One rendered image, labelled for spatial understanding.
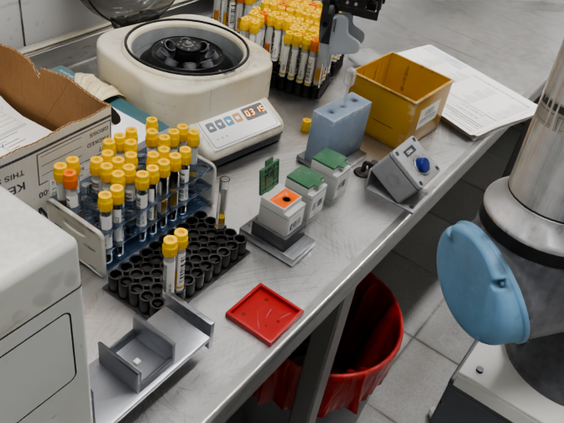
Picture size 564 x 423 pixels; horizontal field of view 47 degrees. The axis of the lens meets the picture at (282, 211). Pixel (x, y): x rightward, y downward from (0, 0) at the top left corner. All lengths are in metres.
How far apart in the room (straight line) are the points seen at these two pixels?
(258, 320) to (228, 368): 0.08
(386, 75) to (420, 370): 0.99
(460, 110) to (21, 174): 0.81
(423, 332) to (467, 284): 1.45
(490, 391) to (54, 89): 0.67
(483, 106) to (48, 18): 0.81
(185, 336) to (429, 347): 1.38
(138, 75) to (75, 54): 0.28
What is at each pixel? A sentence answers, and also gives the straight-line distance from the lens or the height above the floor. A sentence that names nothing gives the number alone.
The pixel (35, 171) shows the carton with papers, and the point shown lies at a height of 0.98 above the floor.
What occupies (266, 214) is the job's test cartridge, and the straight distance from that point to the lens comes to 0.84.
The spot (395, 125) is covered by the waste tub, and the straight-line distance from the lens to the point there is 1.11.
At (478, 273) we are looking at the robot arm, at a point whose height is 1.09.
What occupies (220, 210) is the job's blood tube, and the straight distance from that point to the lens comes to 0.83.
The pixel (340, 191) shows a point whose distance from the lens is 0.97.
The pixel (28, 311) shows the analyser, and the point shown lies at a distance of 0.44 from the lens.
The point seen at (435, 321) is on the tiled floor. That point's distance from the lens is 2.10.
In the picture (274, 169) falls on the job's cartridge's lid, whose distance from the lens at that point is 0.84.
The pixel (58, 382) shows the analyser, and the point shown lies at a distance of 0.51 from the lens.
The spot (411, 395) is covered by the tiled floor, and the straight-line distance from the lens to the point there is 1.89.
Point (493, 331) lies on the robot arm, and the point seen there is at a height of 1.06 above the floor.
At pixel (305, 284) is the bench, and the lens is 0.83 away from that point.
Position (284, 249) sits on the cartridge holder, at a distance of 0.85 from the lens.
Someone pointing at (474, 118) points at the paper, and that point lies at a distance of 1.27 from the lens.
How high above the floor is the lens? 1.46
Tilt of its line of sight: 39 degrees down
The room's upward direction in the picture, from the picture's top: 10 degrees clockwise
